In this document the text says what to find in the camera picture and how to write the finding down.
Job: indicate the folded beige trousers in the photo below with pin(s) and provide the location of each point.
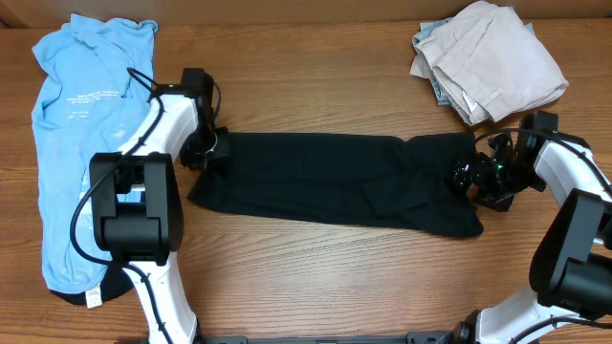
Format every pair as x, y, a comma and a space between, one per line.
491, 64

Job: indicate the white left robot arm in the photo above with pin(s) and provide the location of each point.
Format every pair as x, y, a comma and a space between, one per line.
136, 204

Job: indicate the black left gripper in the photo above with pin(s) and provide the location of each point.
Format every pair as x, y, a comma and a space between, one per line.
219, 149

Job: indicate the light blue t-shirt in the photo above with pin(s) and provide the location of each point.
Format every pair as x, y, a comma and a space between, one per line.
87, 104

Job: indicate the black t-shirt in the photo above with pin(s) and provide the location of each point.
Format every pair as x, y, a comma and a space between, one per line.
344, 180

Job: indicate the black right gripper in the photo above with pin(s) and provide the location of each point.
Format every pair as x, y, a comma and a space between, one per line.
479, 164

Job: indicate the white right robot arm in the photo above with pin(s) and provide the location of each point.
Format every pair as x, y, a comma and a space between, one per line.
568, 283

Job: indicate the black garment under blue shirt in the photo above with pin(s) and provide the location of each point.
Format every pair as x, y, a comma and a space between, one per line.
114, 284

